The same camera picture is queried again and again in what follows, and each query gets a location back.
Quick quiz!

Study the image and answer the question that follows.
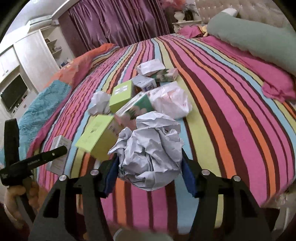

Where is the large white paper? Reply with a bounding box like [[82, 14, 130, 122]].
[[109, 111, 184, 191]]

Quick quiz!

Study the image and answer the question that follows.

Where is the white plastic bag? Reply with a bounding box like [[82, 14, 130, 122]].
[[147, 81, 192, 120]]

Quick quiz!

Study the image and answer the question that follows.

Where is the black television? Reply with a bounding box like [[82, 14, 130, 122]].
[[1, 75, 28, 111]]

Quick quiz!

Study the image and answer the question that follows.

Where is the sage green long pillow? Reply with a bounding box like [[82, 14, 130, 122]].
[[207, 12, 295, 75]]

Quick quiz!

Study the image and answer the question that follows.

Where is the white wardrobe cabinet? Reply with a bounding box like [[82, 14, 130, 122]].
[[1, 21, 74, 121]]

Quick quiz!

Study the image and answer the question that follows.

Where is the green cleansing oil box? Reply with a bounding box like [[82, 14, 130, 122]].
[[109, 80, 137, 113]]

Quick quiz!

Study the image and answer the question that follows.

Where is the pink pillow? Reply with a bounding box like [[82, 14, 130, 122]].
[[178, 25, 295, 103]]

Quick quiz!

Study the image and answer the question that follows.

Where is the green floral tissue pack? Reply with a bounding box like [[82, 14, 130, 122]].
[[151, 68, 179, 82]]

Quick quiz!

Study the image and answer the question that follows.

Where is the white grey box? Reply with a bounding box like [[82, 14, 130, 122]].
[[46, 135, 72, 176]]

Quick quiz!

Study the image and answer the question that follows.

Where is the white nightstand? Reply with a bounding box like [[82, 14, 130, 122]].
[[173, 20, 202, 33]]

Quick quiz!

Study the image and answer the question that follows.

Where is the white paper sheet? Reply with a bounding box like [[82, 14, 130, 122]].
[[136, 59, 166, 76]]

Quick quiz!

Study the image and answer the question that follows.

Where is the white flower vase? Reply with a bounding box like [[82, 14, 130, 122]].
[[174, 11, 185, 23]]

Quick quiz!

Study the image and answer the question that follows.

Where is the yellow plush toy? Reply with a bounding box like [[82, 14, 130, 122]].
[[202, 25, 208, 37]]

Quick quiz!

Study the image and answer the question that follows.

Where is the left hand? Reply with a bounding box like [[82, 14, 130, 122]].
[[4, 181, 48, 229]]

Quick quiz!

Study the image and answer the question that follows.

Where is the small white paper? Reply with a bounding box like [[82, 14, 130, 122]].
[[88, 91, 111, 116]]

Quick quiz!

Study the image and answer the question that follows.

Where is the white trash bin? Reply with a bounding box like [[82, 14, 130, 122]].
[[113, 228, 173, 241]]

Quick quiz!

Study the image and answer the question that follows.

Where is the striped colourful bed sheet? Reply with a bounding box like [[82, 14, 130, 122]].
[[27, 33, 296, 235]]

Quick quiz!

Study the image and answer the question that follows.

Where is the small white blue box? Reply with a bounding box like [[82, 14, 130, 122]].
[[131, 75, 157, 92]]

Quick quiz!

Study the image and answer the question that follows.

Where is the tufted beige headboard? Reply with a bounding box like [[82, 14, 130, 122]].
[[195, 0, 292, 28]]

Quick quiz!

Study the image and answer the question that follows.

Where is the purple curtain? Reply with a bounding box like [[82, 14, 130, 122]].
[[58, 1, 170, 57]]

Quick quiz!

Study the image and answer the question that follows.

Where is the teal orange quilt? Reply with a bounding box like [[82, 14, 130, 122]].
[[0, 43, 120, 167]]

